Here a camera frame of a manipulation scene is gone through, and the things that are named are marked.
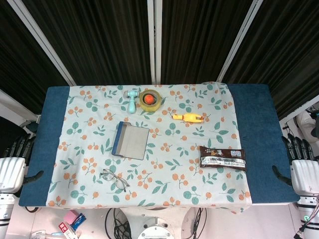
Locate blue fabric table cover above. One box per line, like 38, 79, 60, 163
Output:
18, 84, 302, 207

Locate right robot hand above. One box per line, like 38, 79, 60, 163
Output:
272, 135, 319, 197

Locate black-rimmed eyeglasses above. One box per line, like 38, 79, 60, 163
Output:
100, 168, 130, 193

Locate white frame post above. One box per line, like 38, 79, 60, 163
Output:
147, 0, 162, 85
216, 0, 263, 83
6, 0, 76, 86

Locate blue pens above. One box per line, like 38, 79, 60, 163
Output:
71, 213, 87, 230

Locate brown snack packet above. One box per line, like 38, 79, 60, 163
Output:
198, 145, 248, 172

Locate red and white carton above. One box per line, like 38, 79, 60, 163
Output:
58, 221, 81, 239

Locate yellow rubber chicken toy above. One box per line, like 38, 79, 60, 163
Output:
172, 113, 205, 124

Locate teal toy hammer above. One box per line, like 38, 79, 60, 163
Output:
124, 90, 139, 115

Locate office chair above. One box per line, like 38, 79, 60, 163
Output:
23, 114, 42, 134

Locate floral print tablecloth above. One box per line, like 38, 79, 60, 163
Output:
46, 81, 252, 215

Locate pink sticky note pad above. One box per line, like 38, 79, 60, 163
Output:
63, 210, 78, 225

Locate black pleated curtain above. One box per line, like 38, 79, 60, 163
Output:
0, 0, 319, 120

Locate blue eyeglasses box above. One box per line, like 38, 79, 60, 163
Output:
111, 121, 150, 160

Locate yellow packing tape roll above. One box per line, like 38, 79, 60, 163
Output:
139, 89, 162, 112

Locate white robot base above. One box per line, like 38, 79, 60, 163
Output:
119, 206, 200, 239

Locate black cable bundle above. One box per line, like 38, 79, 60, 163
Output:
104, 208, 133, 239
189, 208, 207, 239

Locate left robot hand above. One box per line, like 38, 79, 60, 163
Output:
0, 133, 44, 196

